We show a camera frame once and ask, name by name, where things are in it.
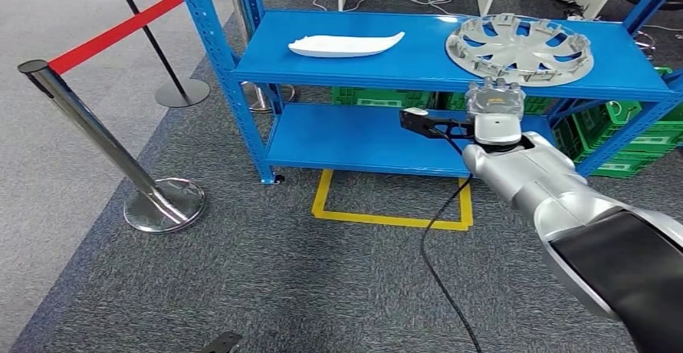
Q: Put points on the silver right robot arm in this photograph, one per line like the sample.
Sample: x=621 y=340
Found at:
x=533 y=174

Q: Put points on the silver wheel hubcap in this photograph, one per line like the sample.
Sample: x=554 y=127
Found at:
x=533 y=46

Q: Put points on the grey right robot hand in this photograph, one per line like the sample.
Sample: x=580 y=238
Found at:
x=496 y=99

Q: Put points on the black stanchion post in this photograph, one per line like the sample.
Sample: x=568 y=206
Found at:
x=181 y=94

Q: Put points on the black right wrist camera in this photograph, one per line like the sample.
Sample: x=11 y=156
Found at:
x=416 y=122

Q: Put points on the chrome stool base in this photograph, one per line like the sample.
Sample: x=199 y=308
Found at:
x=645 y=46

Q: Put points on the white plastic car part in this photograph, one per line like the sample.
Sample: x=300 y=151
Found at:
x=341 y=46

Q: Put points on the chrome stanchion post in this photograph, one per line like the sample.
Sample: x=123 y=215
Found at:
x=91 y=126

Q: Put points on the yellow floor tape square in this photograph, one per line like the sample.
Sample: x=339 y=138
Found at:
x=373 y=218

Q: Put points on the blue metal shelf rack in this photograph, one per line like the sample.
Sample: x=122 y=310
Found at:
x=373 y=67

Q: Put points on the red barrier belt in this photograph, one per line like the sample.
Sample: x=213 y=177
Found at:
x=117 y=30

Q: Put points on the black stool seat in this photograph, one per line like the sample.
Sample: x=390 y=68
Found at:
x=651 y=1

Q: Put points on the chrome stanchion base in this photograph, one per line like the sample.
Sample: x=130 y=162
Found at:
x=256 y=105

